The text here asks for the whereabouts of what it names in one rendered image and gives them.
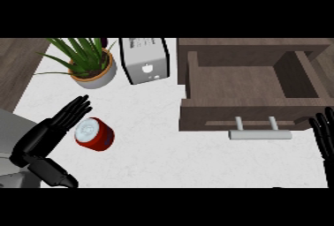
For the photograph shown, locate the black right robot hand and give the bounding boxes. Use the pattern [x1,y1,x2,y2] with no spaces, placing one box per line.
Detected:
[307,106,334,189]

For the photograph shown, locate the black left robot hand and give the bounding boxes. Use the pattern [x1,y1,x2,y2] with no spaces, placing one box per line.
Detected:
[7,94,94,188]

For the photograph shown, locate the red can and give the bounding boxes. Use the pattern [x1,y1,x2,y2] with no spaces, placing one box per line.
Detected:
[72,117,116,153]

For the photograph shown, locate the brown wooden drawer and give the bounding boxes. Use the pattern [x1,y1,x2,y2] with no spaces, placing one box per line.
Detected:
[177,50,334,132]

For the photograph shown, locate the green potted plant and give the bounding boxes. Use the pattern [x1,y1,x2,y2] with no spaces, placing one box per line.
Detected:
[32,37,118,90]

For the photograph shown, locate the brown wooden cabinet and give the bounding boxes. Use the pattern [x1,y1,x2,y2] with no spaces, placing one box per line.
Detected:
[175,37,334,98]

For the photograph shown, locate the silver toaster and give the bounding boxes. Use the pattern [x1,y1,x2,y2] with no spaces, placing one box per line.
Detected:
[116,37,172,86]

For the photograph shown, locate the grey drawer handle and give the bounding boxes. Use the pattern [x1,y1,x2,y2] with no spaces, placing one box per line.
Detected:
[227,116,294,140]

